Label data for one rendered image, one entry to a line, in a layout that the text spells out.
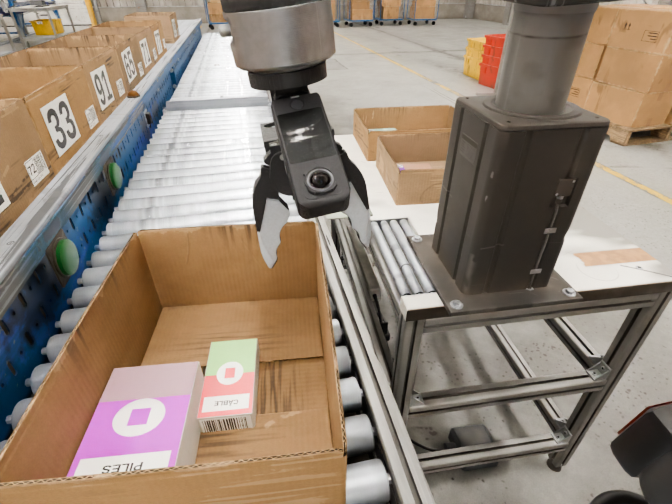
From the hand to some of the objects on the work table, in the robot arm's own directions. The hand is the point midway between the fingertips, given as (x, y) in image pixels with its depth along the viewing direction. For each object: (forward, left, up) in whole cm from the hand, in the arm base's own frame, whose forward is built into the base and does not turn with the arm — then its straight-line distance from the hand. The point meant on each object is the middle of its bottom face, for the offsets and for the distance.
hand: (319, 256), depth 45 cm
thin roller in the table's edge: (-24, -28, -28) cm, 46 cm away
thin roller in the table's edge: (-21, -29, -28) cm, 45 cm away
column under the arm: (-39, -18, -26) cm, 50 cm away
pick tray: (-56, -91, -31) cm, 111 cm away
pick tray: (-53, -59, -29) cm, 84 cm away
